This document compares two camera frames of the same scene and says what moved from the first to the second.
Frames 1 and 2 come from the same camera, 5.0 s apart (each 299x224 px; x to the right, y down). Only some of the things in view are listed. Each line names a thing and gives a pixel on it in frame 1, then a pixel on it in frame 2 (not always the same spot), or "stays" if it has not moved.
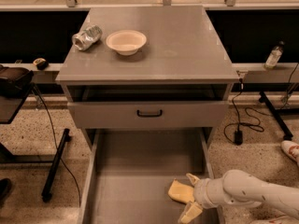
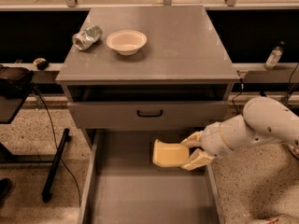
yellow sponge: x=181 y=192 → x=170 y=154
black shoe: x=6 y=188 stays
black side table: x=9 y=108 stays
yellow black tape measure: x=41 y=63 stays
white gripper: x=200 y=192 → x=212 y=139
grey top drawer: x=148 y=115 stays
